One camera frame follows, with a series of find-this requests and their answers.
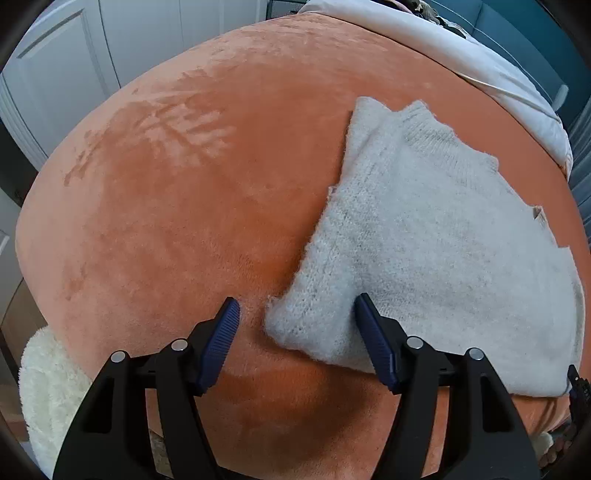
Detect cream knitted sweater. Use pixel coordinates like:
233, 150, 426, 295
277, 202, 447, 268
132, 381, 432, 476
264, 97, 585, 397

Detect dark patterned clothes pile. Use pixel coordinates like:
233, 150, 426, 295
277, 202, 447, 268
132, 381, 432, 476
391, 0, 469, 38

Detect cream fluffy rug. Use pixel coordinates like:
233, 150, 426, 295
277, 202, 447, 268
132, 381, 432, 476
18, 326, 91, 477

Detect blue-grey curtain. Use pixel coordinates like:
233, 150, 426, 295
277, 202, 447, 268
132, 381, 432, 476
569, 102, 591, 223

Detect orange plush bed blanket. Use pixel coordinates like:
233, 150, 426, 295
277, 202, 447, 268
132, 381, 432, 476
16, 13, 590, 479

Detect white duvet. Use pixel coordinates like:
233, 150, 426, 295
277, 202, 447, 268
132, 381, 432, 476
300, 1, 574, 177

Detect white wardrobe doors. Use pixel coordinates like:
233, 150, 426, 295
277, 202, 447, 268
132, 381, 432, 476
0, 0, 271, 324

